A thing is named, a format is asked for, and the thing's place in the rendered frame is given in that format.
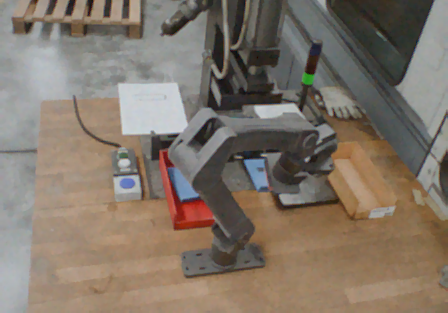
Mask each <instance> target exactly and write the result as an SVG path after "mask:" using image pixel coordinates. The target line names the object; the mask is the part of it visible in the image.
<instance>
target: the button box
mask: <svg viewBox="0 0 448 313"><path fill-rule="evenodd" d="M73 102H74V107H75V113H76V115H77V119H78V121H79V124H80V125H81V126H82V128H83V129H84V130H85V131H86V133H88V135H90V136H92V137H94V138H95V139H97V140H98V141H99V142H103V143H105V144H110V145H114V146H118V147H119V149H118V150H111V151H110V156H111V163H112V175H113V178H114V177H118V176H126V175H127V176H135V175H138V169H137V161H136V157H135V149H134V148H130V149H126V148H123V147H122V146H121V144H117V143H115V142H108V141H106V140H103V139H101V138H99V137H97V136H96V135H94V134H92V133H90V131H89V130H88V129H87V128H86V127H85V126H84V124H83V123H82V120H81V119H80V117H79V113H78V110H77V102H76V98H75V95H73ZM121 152H126V153H128V155H129V157H128V158H127V159H126V160H129V161H130V165H129V166H126V167H123V166H120V165H119V161H120V160H121V159H119V157H118V155H119V153H121Z"/></svg>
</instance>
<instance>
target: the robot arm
mask: <svg viewBox="0 0 448 313"><path fill-rule="evenodd" d="M210 122H211V125H210V127H209V131H208V133H207V140H208V142H207V144H205V146H204V147H202V146H201V145H202V142H203V139H204V138H205V134H206V132H207V128H208V126H209V123H210ZM336 135H337V133H336V132H335V131H334V130H333V129H332V128H330V127H329V126H328V125H327V124H323V125H321V126H318V127H317V128H315V127H314V126H312V125H311V124H310V123H309V121H307V120H306V119H304V118H303V117H302V116H301V115H300V114H298V112H283V113H282V115H278V116H277V117H271V118H257V119H237V118H230V117H225V116H218V115H217V114H216V113H215V112H214V111H213V110H211V108H203V109H202V110H200V111H199V112H198V113H197V114H196V116H195V117H193V119H192V120H191V122H190V123H189V124H188V126H186V128H184V130H183V131H182V133H181V134H180V135H179V136H178V137H177V139H175V142H173V144H172V145H171V147H170V148H169V151H168V157H169V159H170V160H171V162H173V164H175V167H177V169H178V171H180V173H181V174H182V176H183V177H184V178H185V179H186V180H187V182H189V185H190V186H191V187H192V189H193V190H194V192H196V194H199V196H200V197H201V198H202V200H203V201H204V202H205V205H207V207H208V208H209V210H210V211H211V212H212V214H213V215H214V216H213V218H214V219H215V222H214V224H213V225H212V227H211V231H212V233H213V234H214V237H213V241H212V248H206V249H201V250H190V251H185V252H181V253H180V262H181V265H182V272H183V274H184V276H185V278H193V277H198V276H207V275H212V274H222V273H227V272H236V271H242V270H252V269H257V268H264V267H265V265H266V260H265V259H264V257H263V253H262V251H261V248H260V245H259V243H248V241H249V240H250V238H251V237H252V235H253V234H254V233H255V225H254V223H252V221H251V219H250V218H249V216H248V215H247V214H246V213H245V212H244V211H243V210H242V209H241V207H240V206H239V205H238V203H236V201H235V199H234V197H233V196H232V194H231V192H230V190H229V189H228V188H227V186H226V185H225V183H224V181H223V178H222V176H221V175H223V170H224V168H225V165H226V163H227V160H228V158H229V156H230V155H232V153H238V152H241V151H255V150H264V149H279V150H281V151H283V152H282V153H268V154H267V155H266V159H265V160H264V167H265V170H264V171H265V174H266V180H267V184H268V189H269V190H273V195H281V194H298V193H299V191H300V184H301V183H302V181H303V180H304V179H305V178H307V176H308V174H309V175H311V176H315V177H316V178H320V177H321V176H323V175H330V174H331V173H332V171H333V170H334V166H333V161H332V158H331V154H333V153H336V151H337V150H338V142H337V139H336ZM256 249H257V250H256ZM184 258H185V259H184ZM260 260H261V261H260ZM187 270H188V271H187Z"/></svg>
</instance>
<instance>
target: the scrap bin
mask: <svg viewBox="0 0 448 313"><path fill-rule="evenodd" d="M168 151H169V150H160V152H159V169H160V171H161V175H162V181H163V184H164V190H165V194H166V200H167V203H168V206H169V212H170V215H171V221H172V225H173V230H174V231H175V230H188V229H194V228H206V227H212V225H213V224H214V222H215V219H214V218H213V216H214V215H213V214H212V212H211V211H210V210H209V208H208V207H207V205H205V202H204V201H203V200H202V199H200V200H196V201H189V202H186V203H181V201H180V198H179V196H177V194H176V192H175V189H174V187H173V184H172V182H171V179H170V178H169V176H168V173H167V171H166V169H167V168H171V167H175V164H173V162H171V160H170V159H169V157H168Z"/></svg>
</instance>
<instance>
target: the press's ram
mask: <svg viewBox="0 0 448 313"><path fill-rule="evenodd" d="M230 62H231V64H232V66H233V67H234V70H235V71H236V74H237V75H234V76H225V78H223V79H220V78H218V77H217V76H212V86H211V87H212V91H213V92H214V96H215V97H216V101H217V102H218V105H219V107H226V106H241V105H271V104H281V103H282V97H283V94H284V93H283V92H282V89H280V86H279V85H278V84H277V82H276V80H275V78H273V75H270V73H269V71H268V69H267V68H266V66H265V65H262V66H252V67H250V68H246V65H244V64H245V62H244V61H243V58H241V55H239V53H238V52H237V50H236V49H230Z"/></svg>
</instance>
